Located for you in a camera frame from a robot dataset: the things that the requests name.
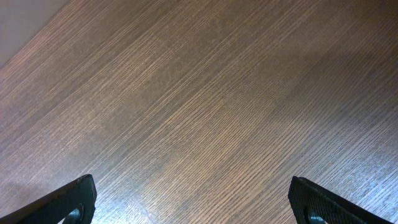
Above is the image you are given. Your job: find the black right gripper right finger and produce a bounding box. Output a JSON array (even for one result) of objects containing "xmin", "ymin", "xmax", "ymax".
[{"xmin": 288, "ymin": 176, "xmax": 392, "ymax": 224}]

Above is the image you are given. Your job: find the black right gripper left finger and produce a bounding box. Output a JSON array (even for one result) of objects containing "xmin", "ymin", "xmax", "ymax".
[{"xmin": 1, "ymin": 174, "xmax": 97, "ymax": 223}]

